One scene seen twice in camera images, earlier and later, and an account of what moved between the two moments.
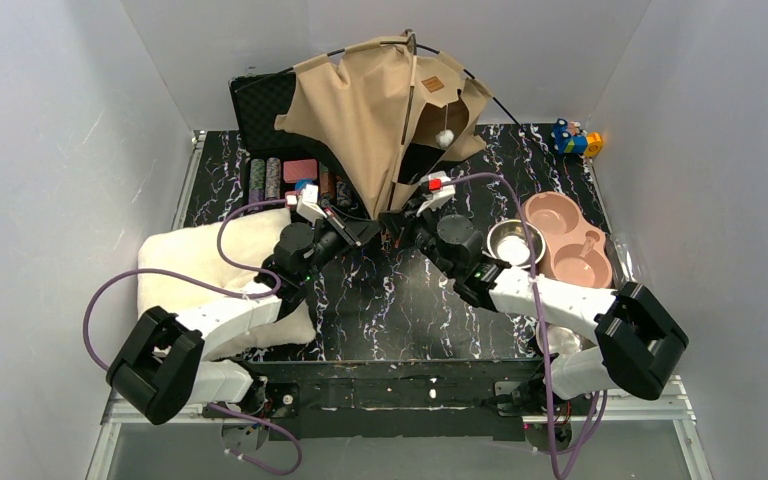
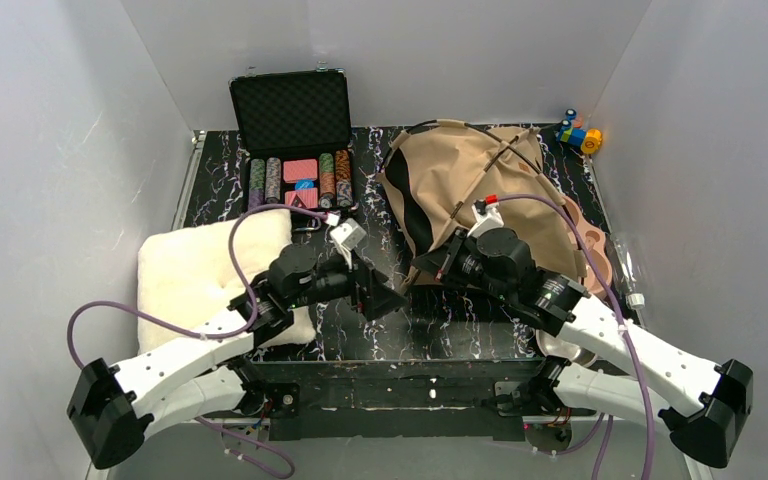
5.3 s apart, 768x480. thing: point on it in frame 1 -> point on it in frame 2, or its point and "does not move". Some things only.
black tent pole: [410, 101] -> [490, 165]
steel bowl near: [561, 340] does not move
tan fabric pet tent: [387, 113] -> [434, 173]
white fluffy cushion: [250, 240] does not move
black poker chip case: [277, 161] does not move
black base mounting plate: [395, 400] does not move
